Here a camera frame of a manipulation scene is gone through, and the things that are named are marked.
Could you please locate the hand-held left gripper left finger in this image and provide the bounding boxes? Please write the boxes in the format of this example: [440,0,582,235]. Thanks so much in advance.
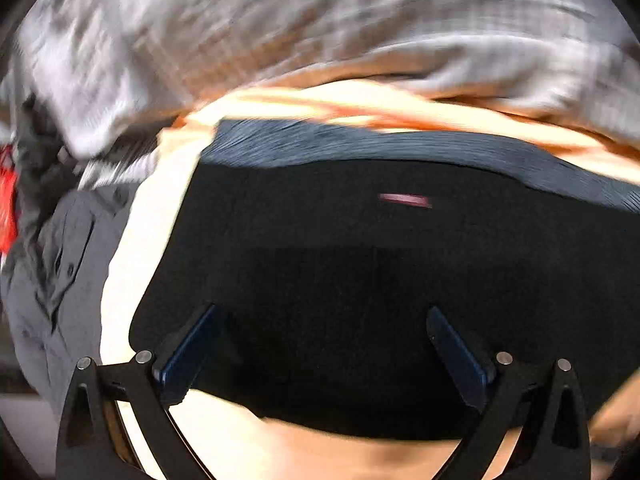
[56,303,226,480]

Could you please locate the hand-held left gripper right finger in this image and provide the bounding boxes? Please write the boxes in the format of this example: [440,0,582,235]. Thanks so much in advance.
[426,306,592,480]

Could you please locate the black pants with patterned waistband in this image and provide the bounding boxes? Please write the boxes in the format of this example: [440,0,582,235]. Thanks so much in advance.
[129,119,640,441]

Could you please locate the peach bed sheet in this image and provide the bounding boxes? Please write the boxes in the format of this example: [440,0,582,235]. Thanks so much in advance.
[100,77,640,480]

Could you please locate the grey jacket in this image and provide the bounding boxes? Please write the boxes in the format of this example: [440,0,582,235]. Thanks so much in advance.
[0,95,148,411]

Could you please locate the small red item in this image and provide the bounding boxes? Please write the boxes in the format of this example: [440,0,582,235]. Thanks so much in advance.
[0,142,22,256]

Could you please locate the grey striped blanket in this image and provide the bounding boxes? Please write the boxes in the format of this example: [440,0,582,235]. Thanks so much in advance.
[0,0,640,161]

